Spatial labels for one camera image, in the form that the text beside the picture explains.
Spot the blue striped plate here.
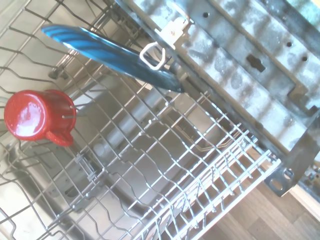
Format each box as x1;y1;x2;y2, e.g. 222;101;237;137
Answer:
40;23;185;94

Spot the white plastic rack clip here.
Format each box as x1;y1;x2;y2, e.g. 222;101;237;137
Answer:
139;42;167;71

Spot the metal dishwasher frame rail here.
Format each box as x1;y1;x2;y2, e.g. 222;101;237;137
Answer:
113;0;320;198

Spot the red speckled enamel mug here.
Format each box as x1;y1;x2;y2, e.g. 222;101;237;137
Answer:
3;89;77;147

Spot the white rail roller bracket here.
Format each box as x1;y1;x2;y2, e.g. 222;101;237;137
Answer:
159;17;190;51

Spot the grey wire dishwasher rack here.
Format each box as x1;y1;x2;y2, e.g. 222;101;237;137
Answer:
0;0;283;240

